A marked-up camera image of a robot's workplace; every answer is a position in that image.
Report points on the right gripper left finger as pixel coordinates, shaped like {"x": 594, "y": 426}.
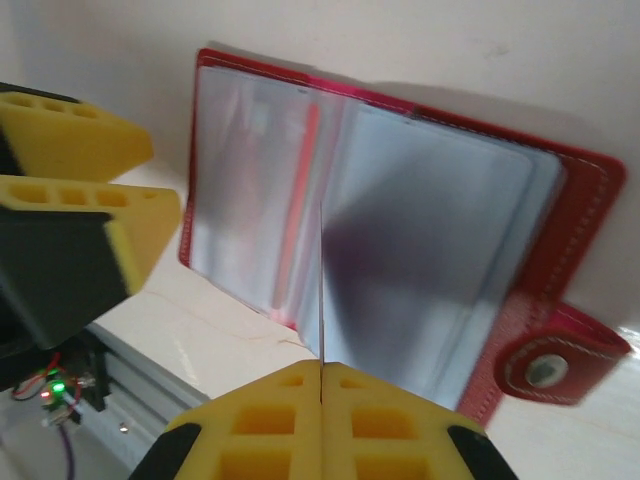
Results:
{"x": 265, "y": 430}

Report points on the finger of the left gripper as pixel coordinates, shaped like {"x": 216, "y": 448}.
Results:
{"x": 75, "y": 145}
{"x": 75, "y": 250}

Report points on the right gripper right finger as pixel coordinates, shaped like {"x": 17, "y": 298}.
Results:
{"x": 380, "y": 430}

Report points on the red leather card holder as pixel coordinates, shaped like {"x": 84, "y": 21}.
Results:
{"x": 575, "y": 225}

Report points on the aluminium mounting beam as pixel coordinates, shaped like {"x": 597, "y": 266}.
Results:
{"x": 150, "y": 390}

